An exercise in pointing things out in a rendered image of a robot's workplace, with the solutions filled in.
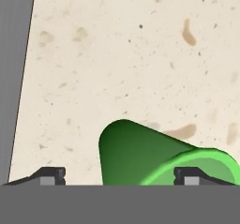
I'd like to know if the green cup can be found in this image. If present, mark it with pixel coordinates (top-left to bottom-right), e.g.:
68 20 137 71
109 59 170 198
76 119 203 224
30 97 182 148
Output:
97 118 240 187

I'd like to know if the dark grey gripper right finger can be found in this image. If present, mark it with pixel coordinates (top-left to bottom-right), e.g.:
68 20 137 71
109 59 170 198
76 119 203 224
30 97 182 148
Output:
172 166 238 187

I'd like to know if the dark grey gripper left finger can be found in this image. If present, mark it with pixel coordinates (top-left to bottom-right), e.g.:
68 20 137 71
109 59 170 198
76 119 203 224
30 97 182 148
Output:
2 166 67 187

